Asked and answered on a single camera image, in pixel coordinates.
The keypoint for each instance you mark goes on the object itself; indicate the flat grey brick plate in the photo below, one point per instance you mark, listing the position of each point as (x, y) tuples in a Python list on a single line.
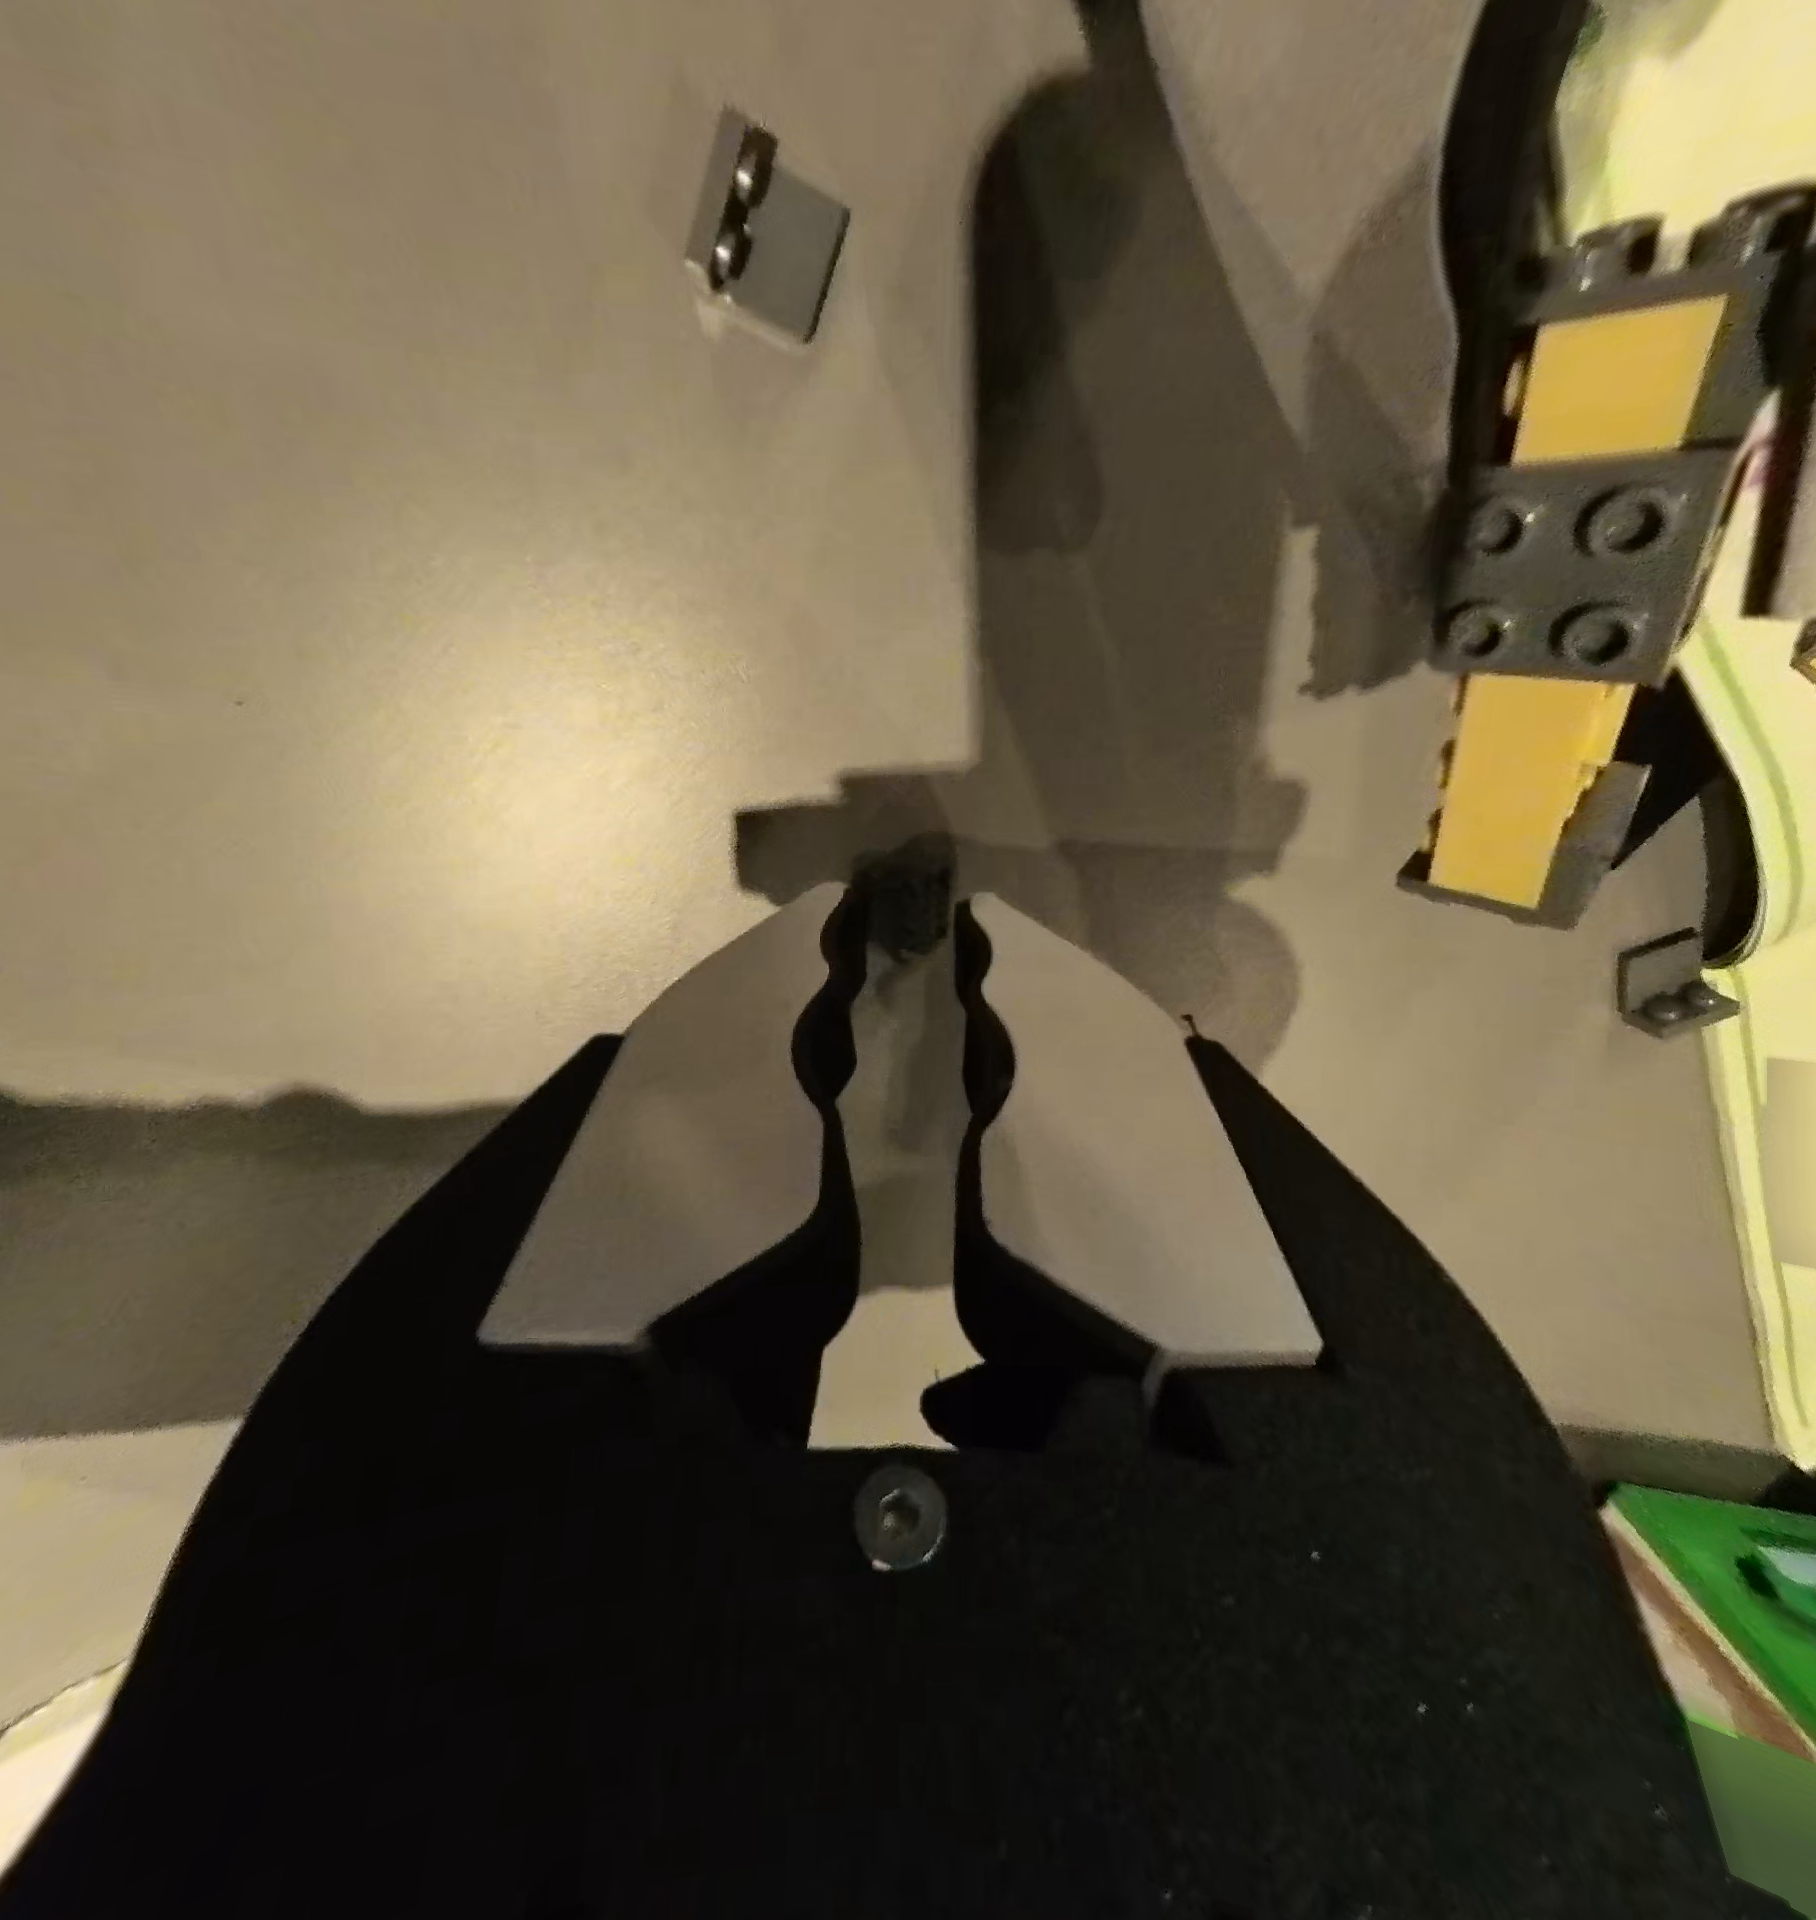
[(792, 241)]

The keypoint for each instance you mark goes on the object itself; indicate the grey and yellow brick assembly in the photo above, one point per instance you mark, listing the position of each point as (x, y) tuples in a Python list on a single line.
[(1568, 570)]

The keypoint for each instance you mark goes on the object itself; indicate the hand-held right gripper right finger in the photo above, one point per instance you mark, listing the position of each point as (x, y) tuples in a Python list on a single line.
[(1132, 1184)]

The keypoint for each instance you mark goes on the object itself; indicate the white desk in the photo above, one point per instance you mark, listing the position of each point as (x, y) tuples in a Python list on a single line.
[(399, 601)]

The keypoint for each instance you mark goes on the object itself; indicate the green box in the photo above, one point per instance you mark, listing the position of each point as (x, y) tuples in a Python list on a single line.
[(1764, 1679)]

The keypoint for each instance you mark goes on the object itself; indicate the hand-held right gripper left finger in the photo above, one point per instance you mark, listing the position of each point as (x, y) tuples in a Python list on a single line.
[(625, 1184)]

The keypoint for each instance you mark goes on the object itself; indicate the small black brick piece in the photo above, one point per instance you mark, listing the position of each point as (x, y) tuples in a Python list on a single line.
[(908, 904)]

